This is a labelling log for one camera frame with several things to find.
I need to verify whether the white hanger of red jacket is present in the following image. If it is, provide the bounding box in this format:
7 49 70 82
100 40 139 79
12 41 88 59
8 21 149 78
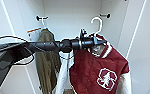
89 16 104 38

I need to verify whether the red white varsity jacket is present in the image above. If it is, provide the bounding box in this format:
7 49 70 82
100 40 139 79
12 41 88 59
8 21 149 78
55 43 134 94

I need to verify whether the black hook of red jacket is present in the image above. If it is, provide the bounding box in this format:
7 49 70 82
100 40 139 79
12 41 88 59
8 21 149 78
99 13 111 19

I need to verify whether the white wardrobe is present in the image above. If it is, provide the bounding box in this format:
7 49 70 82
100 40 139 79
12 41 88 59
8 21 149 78
0 0 139 94

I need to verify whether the olive green jacket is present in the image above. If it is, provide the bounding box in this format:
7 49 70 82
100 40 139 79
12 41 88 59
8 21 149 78
35 28 63 94

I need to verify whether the white hanger of olive jacket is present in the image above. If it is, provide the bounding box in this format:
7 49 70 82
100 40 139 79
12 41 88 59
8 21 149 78
40 18 49 33

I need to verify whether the orange white label sticker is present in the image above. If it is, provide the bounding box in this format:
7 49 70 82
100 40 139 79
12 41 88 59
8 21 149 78
26 27 42 42

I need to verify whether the black hook of olive jacket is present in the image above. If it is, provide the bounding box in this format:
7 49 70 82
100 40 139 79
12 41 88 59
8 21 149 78
35 14 49 21

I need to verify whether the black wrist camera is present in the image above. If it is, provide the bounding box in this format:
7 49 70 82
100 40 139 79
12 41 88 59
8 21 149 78
78 28 89 40

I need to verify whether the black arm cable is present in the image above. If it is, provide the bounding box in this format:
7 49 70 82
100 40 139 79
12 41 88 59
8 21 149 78
0 35 36 66

